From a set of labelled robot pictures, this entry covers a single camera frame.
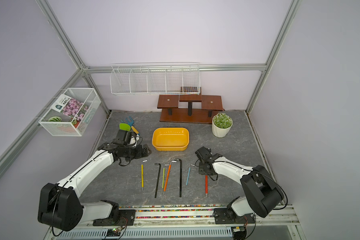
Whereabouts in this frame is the red hex key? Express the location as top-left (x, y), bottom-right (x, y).
top-left (205, 176), bottom-right (209, 197)

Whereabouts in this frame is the blue hex key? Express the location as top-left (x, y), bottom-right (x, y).
top-left (186, 164), bottom-right (195, 186)

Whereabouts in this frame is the yellow hex key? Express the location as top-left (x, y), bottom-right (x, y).
top-left (141, 160), bottom-right (148, 191)

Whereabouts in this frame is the long black hex key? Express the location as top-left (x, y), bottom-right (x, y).
top-left (175, 159), bottom-right (183, 198)

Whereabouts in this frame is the short black hex key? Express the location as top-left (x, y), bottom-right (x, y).
top-left (154, 163), bottom-right (162, 198)

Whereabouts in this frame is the orange hex key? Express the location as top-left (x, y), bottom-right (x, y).
top-left (164, 160), bottom-right (177, 193)

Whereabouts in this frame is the green hex key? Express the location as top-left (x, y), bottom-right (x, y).
top-left (162, 164), bottom-right (169, 191)

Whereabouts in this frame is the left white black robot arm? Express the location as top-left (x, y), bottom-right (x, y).
top-left (38, 143), bottom-right (152, 232)

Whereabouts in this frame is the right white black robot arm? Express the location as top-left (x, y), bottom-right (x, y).
top-left (195, 147), bottom-right (287, 225)

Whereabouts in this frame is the yellow plastic storage box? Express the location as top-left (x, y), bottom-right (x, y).
top-left (152, 127), bottom-right (190, 151)

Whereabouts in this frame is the blue toy rake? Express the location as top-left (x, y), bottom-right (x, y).
top-left (126, 116), bottom-right (140, 135)

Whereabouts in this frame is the white pot green succulent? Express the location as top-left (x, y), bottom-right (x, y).
top-left (212, 113), bottom-right (233, 138)

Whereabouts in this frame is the brown wooden stand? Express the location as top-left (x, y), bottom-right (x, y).
top-left (157, 90), bottom-right (224, 124)

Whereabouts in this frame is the flower seed packet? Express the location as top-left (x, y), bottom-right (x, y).
top-left (51, 94), bottom-right (89, 122)

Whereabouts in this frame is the colourful grid item in basket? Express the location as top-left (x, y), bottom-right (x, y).
top-left (180, 86), bottom-right (201, 95)

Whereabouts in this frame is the green striped ball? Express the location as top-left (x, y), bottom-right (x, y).
top-left (48, 116), bottom-right (62, 122)

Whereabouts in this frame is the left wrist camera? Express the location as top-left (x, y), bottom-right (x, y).
top-left (113, 130), bottom-right (138, 147)

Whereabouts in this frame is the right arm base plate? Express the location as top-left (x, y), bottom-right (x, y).
top-left (213, 208), bottom-right (255, 225)

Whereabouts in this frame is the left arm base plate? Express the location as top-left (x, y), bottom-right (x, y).
top-left (93, 210), bottom-right (136, 227)

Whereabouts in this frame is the small white wire basket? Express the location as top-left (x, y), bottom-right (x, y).
top-left (39, 88), bottom-right (101, 137)

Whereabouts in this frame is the long white wire basket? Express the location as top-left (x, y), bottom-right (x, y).
top-left (110, 62), bottom-right (201, 95)

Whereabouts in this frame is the aluminium mounting rail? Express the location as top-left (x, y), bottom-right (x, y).
top-left (44, 205), bottom-right (306, 240)

